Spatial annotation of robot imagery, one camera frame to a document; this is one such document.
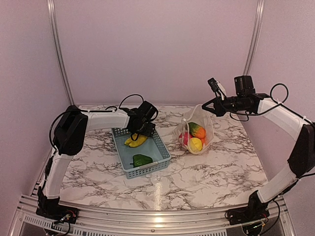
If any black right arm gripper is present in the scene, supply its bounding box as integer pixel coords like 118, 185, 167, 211
202, 95, 249, 117

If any yellow toy banana bunch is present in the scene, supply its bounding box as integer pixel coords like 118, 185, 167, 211
124, 135, 148, 148

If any green orange toy mango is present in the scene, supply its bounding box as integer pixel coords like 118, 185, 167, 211
188, 122, 206, 139

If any clear zip top bag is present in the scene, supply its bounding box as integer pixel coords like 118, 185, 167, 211
173, 104, 214, 155

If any orange toy orange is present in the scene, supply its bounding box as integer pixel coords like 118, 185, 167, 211
201, 137, 208, 145

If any red toy apple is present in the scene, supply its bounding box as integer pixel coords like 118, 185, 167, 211
178, 132, 193, 146

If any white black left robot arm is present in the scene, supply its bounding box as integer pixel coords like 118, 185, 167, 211
36, 101, 158, 219

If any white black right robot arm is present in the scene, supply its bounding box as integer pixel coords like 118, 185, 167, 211
202, 75, 315, 225

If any light blue perforated basket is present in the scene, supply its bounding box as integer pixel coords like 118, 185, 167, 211
111, 128, 171, 179

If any green toy bell pepper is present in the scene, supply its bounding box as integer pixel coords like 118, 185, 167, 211
130, 154, 153, 168

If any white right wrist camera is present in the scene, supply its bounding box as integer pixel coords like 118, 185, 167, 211
208, 78, 226, 100

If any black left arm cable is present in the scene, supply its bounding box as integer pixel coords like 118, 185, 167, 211
119, 94, 146, 110

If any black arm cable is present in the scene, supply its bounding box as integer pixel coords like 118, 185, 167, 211
119, 94, 146, 110
270, 83, 289, 105

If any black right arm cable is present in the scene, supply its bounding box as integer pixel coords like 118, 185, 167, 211
270, 83, 289, 105

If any aluminium right frame post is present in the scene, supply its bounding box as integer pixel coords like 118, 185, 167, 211
243, 0, 265, 75

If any aluminium frame post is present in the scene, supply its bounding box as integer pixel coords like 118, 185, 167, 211
243, 0, 265, 75
47, 0, 75, 105

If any aluminium left frame post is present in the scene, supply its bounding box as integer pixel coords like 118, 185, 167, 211
47, 0, 75, 105

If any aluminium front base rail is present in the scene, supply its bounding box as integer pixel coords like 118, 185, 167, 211
8, 195, 296, 236

